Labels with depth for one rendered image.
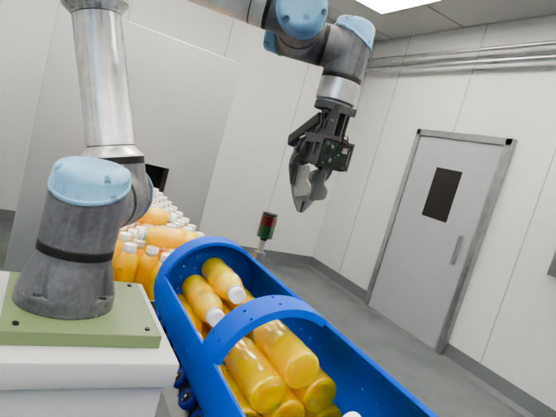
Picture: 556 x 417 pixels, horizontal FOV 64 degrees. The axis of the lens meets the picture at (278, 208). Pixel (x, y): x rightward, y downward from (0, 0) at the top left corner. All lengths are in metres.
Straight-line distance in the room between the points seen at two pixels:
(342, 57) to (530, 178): 3.85
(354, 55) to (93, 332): 0.62
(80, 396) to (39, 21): 4.87
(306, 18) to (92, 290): 0.52
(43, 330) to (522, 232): 4.17
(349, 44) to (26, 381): 0.71
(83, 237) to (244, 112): 5.14
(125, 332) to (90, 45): 0.49
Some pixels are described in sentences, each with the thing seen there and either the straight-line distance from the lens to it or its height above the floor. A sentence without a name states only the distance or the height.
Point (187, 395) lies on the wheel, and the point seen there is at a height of 0.97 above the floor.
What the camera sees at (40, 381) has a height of 1.12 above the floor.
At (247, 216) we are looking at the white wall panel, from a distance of 6.02.
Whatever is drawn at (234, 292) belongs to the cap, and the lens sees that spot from 1.04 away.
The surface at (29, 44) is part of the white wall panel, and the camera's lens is 5.37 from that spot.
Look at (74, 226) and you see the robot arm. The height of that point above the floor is 1.31.
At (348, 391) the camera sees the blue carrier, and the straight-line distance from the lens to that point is 0.92.
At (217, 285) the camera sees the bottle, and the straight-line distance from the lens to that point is 1.09.
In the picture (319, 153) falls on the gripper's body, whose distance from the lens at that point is 0.78.
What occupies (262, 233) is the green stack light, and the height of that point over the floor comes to 1.18.
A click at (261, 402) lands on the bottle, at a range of 0.80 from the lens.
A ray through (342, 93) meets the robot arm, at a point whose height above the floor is 1.62.
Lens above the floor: 1.49
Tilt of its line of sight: 7 degrees down
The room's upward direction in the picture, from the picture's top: 16 degrees clockwise
